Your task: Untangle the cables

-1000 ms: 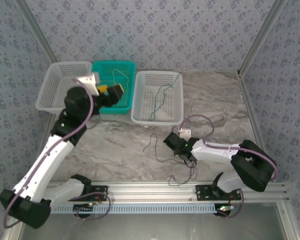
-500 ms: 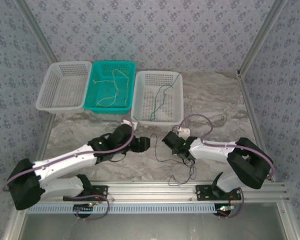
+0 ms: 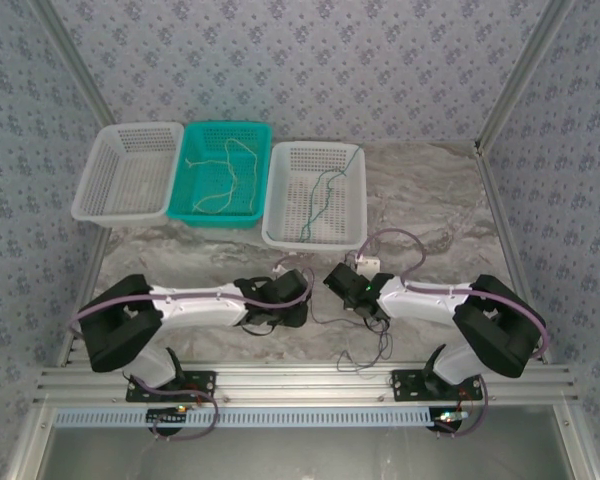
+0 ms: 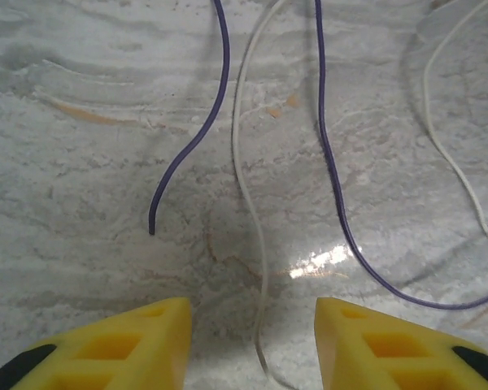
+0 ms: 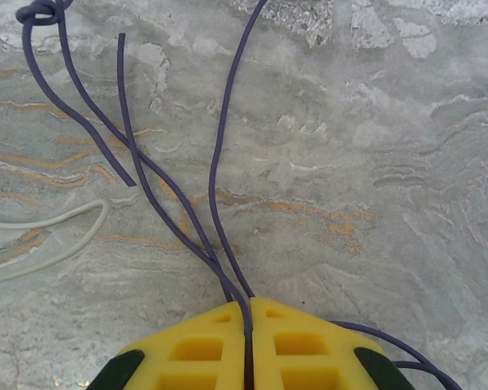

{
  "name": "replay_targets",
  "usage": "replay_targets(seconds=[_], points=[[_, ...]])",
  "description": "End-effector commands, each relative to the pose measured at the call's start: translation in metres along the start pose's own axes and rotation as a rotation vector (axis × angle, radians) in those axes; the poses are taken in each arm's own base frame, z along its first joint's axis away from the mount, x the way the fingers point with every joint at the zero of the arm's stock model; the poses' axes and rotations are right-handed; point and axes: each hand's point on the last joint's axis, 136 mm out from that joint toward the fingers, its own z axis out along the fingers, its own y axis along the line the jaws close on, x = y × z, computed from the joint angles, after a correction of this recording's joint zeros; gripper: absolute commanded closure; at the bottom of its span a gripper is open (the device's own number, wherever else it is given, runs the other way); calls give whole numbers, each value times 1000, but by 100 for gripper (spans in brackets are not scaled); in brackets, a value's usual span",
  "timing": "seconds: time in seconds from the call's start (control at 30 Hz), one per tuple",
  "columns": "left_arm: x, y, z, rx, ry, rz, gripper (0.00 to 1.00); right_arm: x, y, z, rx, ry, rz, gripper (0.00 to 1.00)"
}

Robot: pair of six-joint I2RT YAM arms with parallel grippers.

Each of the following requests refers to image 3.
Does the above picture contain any thin green cable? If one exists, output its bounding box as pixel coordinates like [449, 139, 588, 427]
[299, 141, 365, 243]

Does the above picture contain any thin white cable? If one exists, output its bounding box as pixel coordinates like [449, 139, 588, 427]
[182, 137, 261, 215]

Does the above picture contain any narrow white perforated plastic basket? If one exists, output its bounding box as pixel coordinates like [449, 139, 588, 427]
[261, 140, 369, 250]

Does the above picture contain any teal perforated plastic basket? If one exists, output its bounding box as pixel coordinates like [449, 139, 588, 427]
[165, 120, 274, 232]

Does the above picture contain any grey metal base panel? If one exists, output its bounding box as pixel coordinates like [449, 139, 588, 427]
[4, 405, 600, 480]

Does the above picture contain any small black controller board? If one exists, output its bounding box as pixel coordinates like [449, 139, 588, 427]
[432, 407, 472, 432]
[146, 405, 191, 427]

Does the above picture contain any wide white perforated plastic basket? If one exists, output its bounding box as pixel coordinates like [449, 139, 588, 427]
[70, 121, 185, 227]

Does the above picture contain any aluminium rail frame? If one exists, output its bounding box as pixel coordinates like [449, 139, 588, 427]
[34, 363, 580, 405]

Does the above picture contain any purple right arm harness cable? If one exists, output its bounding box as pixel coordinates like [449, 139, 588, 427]
[357, 228, 551, 361]

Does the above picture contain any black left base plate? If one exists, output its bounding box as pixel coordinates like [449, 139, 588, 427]
[124, 368, 217, 404]

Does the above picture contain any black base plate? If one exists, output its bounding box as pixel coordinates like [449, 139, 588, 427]
[124, 368, 217, 404]
[390, 368, 484, 402]

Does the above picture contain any slotted pale cable duct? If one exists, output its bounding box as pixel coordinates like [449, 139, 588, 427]
[52, 407, 481, 429]

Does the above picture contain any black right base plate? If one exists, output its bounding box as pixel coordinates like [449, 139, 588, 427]
[390, 368, 484, 402]

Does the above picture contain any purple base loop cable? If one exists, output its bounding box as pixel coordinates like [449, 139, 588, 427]
[127, 374, 221, 444]
[432, 377, 490, 437]

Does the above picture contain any aluminium frame post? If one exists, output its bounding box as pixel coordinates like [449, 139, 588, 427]
[32, 0, 117, 129]
[477, 0, 579, 151]

